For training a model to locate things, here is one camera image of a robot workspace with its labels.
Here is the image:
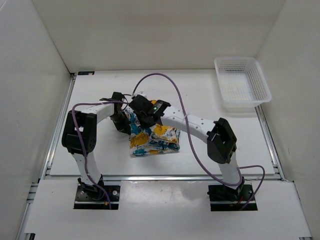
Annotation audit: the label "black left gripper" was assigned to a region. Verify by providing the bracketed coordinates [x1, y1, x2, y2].
[110, 110, 132, 135]

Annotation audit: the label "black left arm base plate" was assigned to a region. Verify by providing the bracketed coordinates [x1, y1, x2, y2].
[73, 185, 121, 210]

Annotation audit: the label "white perforated plastic basket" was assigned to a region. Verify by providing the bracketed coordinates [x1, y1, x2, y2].
[214, 56, 272, 110]

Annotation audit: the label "aluminium table edge rail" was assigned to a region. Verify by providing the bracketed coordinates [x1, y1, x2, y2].
[41, 73, 286, 183]

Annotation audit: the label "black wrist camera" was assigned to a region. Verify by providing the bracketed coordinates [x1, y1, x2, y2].
[130, 94, 172, 117]
[99, 91, 128, 103]

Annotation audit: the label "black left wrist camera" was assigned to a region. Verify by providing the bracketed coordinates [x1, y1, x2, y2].
[99, 91, 128, 103]

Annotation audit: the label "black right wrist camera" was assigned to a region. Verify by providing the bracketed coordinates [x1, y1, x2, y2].
[130, 94, 172, 117]

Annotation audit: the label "dark blue label sticker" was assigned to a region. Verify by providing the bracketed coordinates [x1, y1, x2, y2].
[77, 71, 95, 76]

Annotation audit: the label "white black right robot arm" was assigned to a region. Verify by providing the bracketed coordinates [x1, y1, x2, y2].
[129, 94, 244, 202]

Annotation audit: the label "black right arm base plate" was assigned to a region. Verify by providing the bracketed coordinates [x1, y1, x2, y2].
[207, 184, 258, 212]

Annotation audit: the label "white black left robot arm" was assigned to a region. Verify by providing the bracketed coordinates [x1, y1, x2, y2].
[61, 92, 131, 200]

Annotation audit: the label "printed white yellow teal shorts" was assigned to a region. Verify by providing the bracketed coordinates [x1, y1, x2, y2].
[124, 106, 181, 158]

